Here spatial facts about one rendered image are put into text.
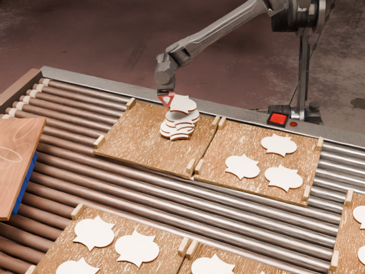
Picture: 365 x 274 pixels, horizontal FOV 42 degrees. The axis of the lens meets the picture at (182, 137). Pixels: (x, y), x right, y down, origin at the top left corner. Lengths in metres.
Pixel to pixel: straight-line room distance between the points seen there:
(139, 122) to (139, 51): 2.39
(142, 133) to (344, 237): 0.86
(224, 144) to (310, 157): 0.33
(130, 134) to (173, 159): 0.24
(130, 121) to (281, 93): 1.97
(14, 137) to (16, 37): 3.10
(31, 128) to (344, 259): 1.21
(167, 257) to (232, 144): 0.57
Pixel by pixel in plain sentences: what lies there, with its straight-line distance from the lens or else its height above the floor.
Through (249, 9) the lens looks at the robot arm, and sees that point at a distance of 1.67.
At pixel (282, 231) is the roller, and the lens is 1.62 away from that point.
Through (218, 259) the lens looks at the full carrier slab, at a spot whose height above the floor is 0.95.
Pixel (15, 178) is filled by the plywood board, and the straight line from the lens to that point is 1.72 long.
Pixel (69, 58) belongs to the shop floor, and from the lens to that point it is 4.38.
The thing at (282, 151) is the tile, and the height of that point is 0.95.
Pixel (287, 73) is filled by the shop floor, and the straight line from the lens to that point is 4.01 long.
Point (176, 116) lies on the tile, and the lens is 1.92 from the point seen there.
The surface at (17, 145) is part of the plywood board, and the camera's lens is 1.85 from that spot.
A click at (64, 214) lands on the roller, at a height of 0.91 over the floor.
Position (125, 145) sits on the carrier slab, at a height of 0.94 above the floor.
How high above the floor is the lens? 2.17
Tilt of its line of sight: 41 degrees down
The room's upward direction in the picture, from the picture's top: 4 degrees counter-clockwise
